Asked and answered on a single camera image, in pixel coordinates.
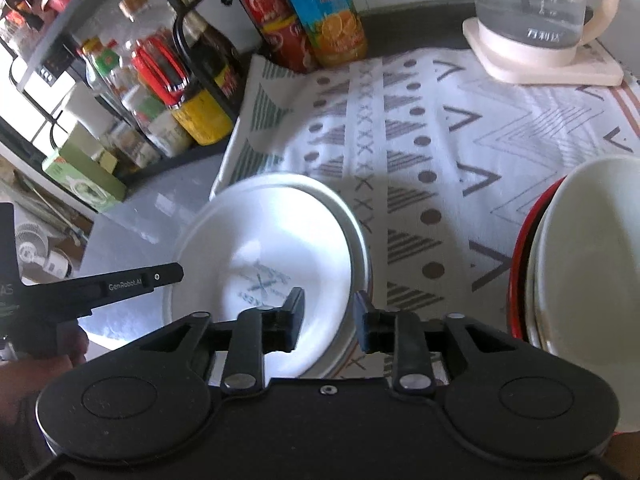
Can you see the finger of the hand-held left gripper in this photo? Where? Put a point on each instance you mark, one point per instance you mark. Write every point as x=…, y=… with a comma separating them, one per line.
x=115, y=287

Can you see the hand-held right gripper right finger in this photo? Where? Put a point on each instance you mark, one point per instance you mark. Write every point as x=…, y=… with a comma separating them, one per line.
x=361, y=321

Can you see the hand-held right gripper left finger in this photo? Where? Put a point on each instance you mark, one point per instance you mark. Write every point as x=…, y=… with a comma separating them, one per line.
x=297, y=321

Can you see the plain white plate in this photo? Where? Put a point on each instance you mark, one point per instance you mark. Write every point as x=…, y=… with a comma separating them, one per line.
x=361, y=260

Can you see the person's left hand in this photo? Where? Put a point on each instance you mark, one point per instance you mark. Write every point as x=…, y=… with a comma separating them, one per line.
x=30, y=385

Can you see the small white fan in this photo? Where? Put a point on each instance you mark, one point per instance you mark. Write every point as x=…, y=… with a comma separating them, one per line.
x=37, y=252

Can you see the green box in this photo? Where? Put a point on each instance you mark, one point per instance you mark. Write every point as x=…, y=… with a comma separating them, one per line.
x=85, y=180

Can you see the white label jar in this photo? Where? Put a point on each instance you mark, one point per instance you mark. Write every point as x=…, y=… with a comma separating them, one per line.
x=167, y=132

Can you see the white cup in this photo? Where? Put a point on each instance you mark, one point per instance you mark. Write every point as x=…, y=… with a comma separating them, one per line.
x=90, y=110

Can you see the patterned white table cloth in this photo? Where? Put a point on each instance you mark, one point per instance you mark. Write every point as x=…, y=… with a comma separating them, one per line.
x=410, y=125

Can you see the dark sauce bottle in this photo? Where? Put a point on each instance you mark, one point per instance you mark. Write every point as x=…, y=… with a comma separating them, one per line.
x=210, y=90

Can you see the green cap condiment bottle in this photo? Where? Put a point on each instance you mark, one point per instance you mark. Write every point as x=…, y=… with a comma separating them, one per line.
x=107, y=67

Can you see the red label condiment bottle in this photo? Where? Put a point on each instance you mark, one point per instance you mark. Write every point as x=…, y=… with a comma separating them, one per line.
x=162, y=72

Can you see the black condiment rack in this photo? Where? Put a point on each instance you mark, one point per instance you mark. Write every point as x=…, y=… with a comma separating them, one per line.
x=55, y=34

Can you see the clear bottle with cork cap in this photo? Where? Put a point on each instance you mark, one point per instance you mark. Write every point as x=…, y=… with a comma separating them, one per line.
x=137, y=15

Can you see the red cola bottle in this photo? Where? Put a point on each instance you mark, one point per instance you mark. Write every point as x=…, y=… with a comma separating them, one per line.
x=272, y=15

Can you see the orange juice bottle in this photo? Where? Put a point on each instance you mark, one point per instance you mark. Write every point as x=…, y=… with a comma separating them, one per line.
x=325, y=15

